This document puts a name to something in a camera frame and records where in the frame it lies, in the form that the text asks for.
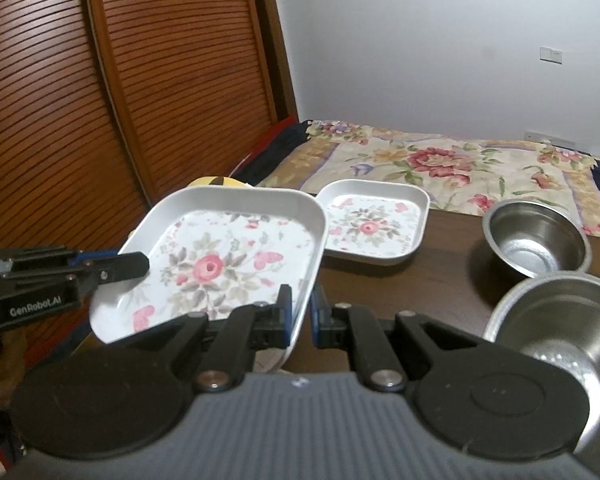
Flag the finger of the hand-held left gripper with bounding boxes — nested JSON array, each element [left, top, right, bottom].
[[0, 251, 151, 287], [0, 246, 123, 273]]

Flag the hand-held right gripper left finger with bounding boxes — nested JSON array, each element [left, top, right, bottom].
[[122, 284, 297, 395]]

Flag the wooden louvered door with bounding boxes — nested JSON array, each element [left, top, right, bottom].
[[0, 0, 151, 361], [82, 0, 283, 207]]

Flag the large floral square plate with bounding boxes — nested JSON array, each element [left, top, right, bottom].
[[89, 186, 329, 347]]

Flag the small floral square plate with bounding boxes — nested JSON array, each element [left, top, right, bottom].
[[317, 178, 431, 267]]

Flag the stainless steel bowl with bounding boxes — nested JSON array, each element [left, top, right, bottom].
[[481, 198, 593, 281], [482, 271, 600, 478]]

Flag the wooden door frame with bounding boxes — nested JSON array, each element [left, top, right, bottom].
[[247, 0, 299, 128]]

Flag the person's left hand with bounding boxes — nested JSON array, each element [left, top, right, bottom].
[[0, 329, 29, 412]]

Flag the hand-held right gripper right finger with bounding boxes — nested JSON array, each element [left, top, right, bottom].
[[310, 287, 487, 393]]

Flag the dark blue and red cloth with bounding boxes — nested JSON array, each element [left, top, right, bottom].
[[229, 115, 312, 187]]

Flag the yellow and black object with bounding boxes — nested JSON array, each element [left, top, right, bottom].
[[187, 175, 254, 191]]

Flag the floral blanket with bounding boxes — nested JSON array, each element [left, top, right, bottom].
[[257, 119, 600, 241]]

